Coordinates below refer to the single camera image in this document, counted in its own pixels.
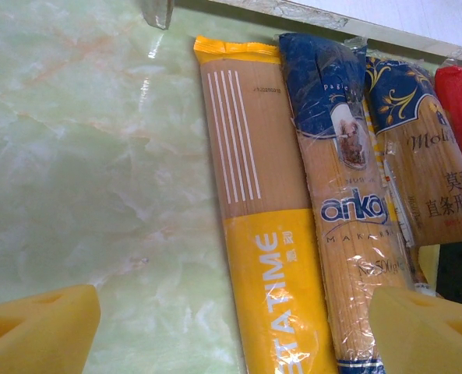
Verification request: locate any white two-tier shelf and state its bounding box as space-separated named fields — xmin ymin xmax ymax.
xmin=140 ymin=0 xmax=462 ymax=67

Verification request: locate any blue Arkay spaghetti pack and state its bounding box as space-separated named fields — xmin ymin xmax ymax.
xmin=277 ymin=32 xmax=422 ymax=374

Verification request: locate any yellow Pastatime spaghetti pack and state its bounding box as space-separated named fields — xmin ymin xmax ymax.
xmin=193 ymin=34 xmax=339 ymax=374

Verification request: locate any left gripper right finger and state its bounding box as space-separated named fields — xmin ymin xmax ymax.
xmin=369 ymin=287 xmax=462 ymax=374

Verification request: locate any blue Molisana spaghetti pack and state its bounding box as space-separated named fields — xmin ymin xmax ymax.
xmin=365 ymin=54 xmax=462 ymax=249

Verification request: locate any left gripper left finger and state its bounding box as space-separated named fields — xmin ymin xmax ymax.
xmin=0 ymin=284 xmax=102 ymax=374

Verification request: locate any red spaghetti pack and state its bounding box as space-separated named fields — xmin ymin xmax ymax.
xmin=435 ymin=65 xmax=462 ymax=176

